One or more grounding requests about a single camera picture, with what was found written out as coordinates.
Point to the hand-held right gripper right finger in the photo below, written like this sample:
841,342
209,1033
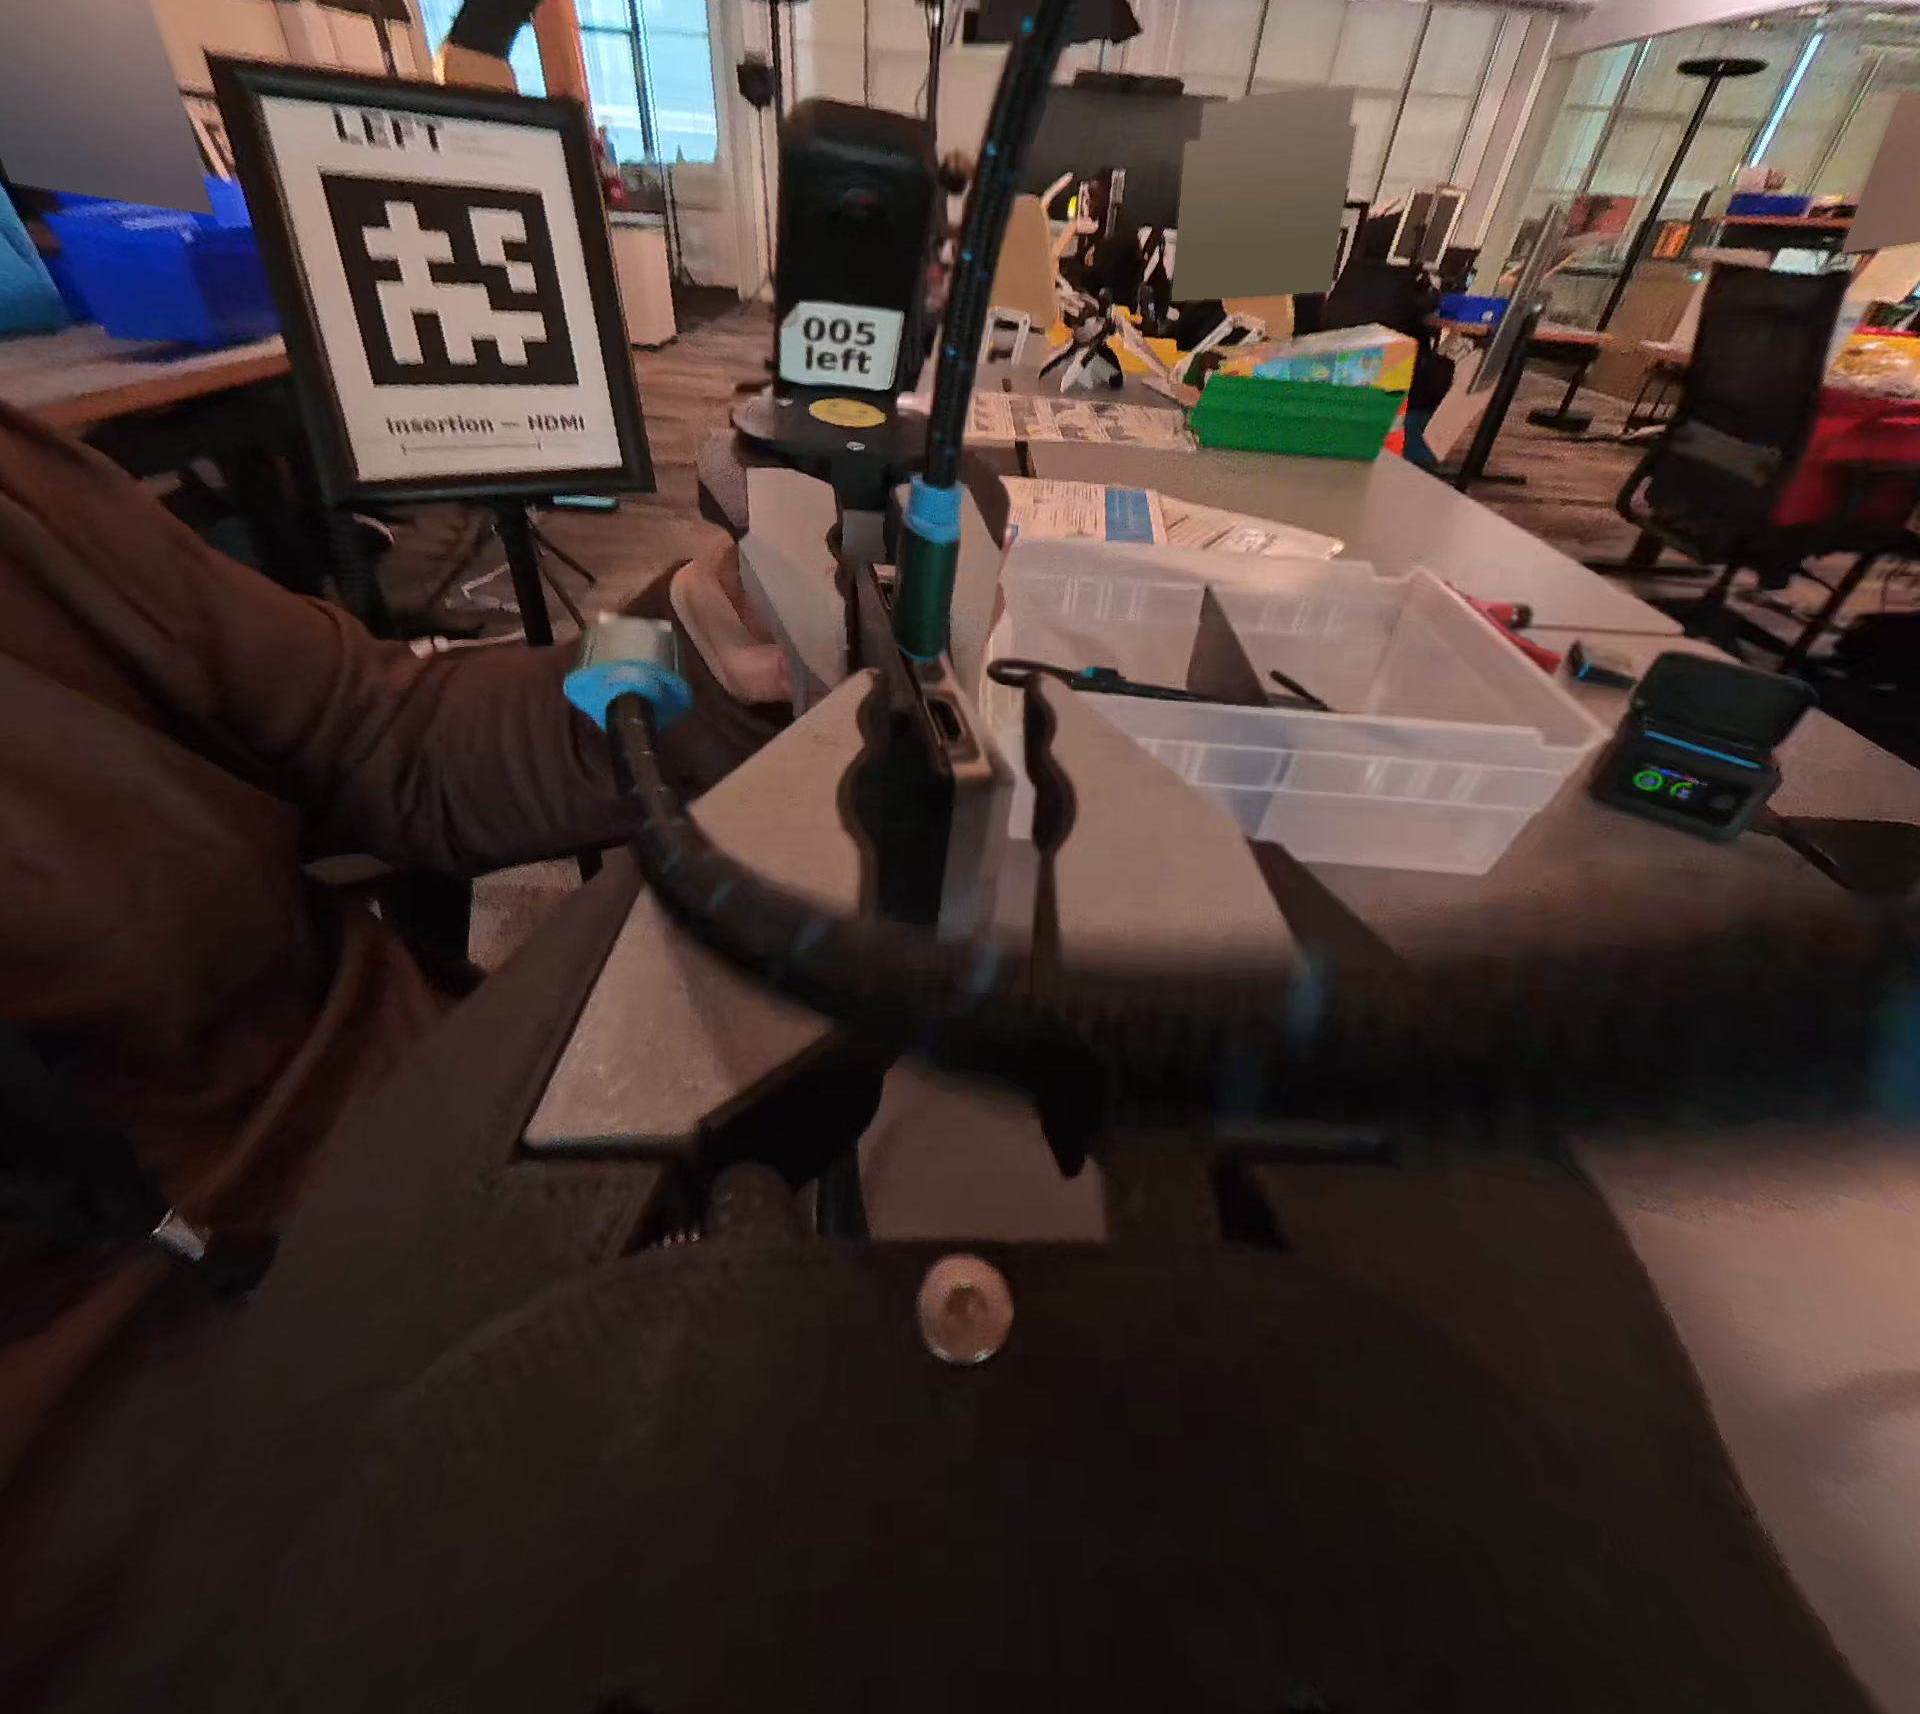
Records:
1155,874

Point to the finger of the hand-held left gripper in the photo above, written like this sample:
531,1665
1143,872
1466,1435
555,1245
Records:
985,574
789,528

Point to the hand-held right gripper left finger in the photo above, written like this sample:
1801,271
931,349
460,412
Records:
644,1055

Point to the hdmi switch box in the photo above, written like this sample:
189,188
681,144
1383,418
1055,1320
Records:
901,814

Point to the clear plastic storage bin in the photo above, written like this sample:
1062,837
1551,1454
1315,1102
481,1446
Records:
1425,754

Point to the person's left forearm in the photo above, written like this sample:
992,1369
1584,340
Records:
376,710

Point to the person's left hand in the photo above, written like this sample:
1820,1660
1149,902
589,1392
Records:
728,635

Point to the printed paper sheet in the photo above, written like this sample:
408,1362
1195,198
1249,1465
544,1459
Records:
1067,418
1111,514

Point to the black tripod stand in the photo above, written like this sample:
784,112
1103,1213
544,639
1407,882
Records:
526,574

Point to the green storage bin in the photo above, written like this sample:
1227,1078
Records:
1291,418

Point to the colourful cardboard box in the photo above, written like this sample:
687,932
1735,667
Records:
1320,362

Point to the red clamp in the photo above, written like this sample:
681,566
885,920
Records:
1506,635

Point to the framed marker sign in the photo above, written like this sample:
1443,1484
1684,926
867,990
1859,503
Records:
344,424

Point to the small black blue case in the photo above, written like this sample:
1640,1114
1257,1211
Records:
1601,664

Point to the person's brown jacket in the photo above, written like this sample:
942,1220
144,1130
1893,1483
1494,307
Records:
152,994

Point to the black charger with display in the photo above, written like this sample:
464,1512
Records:
1681,793

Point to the blue storage bin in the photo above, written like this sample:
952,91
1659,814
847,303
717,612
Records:
152,261

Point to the black office chair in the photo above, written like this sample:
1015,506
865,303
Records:
1757,396

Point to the red tablecloth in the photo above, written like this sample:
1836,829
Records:
1853,453

